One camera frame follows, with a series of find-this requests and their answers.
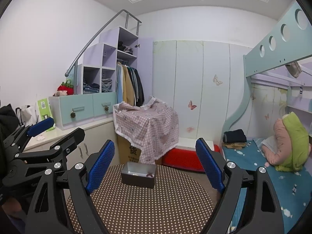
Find green white package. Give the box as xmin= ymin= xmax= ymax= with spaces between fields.
xmin=36 ymin=98 xmax=53 ymax=121

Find white low cabinet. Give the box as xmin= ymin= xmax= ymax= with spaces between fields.
xmin=24 ymin=118 xmax=120 ymax=169

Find teal drawer unit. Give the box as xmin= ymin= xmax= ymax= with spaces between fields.
xmin=49 ymin=92 xmax=117 ymax=130

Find teal patterned bed mattress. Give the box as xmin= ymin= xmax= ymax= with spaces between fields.
xmin=222 ymin=137 xmax=312 ymax=234

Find cardboard box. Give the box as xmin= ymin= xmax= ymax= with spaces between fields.
xmin=117 ymin=135 xmax=141 ymax=164

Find dark grey storage box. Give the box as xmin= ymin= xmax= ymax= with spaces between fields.
xmin=121 ymin=162 xmax=157 ymax=189

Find red strawberry plush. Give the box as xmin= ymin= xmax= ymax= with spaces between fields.
xmin=53 ymin=79 xmax=74 ymax=97

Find pink plush toy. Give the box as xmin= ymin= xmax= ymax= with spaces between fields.
xmin=262 ymin=119 xmax=292 ymax=166

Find brown polka dot tablecloth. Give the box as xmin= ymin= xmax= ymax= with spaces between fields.
xmin=66 ymin=164 xmax=220 ymax=234

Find dark folded clothes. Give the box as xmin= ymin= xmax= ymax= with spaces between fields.
xmin=223 ymin=129 xmax=247 ymax=144

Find pink checkered cloth cover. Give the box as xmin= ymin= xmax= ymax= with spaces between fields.
xmin=113 ymin=96 xmax=179 ymax=164

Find green plush pillow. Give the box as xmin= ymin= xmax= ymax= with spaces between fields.
xmin=275 ymin=112 xmax=311 ymax=172

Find purple stair shelf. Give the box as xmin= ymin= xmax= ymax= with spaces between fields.
xmin=69 ymin=27 xmax=153 ymax=103

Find hanging clothes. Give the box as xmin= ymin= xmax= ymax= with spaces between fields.
xmin=116 ymin=62 xmax=145 ymax=107

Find red white cooler box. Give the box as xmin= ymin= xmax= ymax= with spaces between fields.
xmin=161 ymin=137 xmax=205 ymax=173

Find white wardrobe doors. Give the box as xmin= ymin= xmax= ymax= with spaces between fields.
xmin=152 ymin=40 xmax=250 ymax=144

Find grey stair handrail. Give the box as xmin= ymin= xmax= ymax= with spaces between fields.
xmin=64 ymin=9 xmax=142 ymax=77

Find teal bunk bed frame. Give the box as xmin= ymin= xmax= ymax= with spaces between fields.
xmin=222 ymin=2 xmax=311 ymax=132

